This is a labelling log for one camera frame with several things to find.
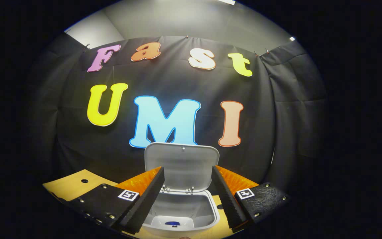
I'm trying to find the wooden desktop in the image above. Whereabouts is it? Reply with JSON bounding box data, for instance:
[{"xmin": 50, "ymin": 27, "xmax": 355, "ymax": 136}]
[{"xmin": 42, "ymin": 169, "xmax": 244, "ymax": 239}]

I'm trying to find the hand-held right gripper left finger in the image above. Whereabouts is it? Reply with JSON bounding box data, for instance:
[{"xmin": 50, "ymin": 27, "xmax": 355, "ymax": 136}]
[{"xmin": 68, "ymin": 166, "xmax": 166, "ymax": 234}]

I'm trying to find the white desktop garbage bin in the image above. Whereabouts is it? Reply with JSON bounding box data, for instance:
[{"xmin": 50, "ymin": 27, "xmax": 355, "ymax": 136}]
[{"xmin": 141, "ymin": 142, "xmax": 221, "ymax": 238}]

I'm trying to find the black backdrop cloth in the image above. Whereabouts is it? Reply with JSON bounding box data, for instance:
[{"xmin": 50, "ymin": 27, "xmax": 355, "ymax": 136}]
[{"xmin": 29, "ymin": 32, "xmax": 331, "ymax": 196}]

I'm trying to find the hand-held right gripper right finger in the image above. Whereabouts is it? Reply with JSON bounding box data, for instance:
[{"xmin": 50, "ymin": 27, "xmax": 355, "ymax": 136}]
[{"xmin": 211, "ymin": 165, "xmax": 292, "ymax": 233}]

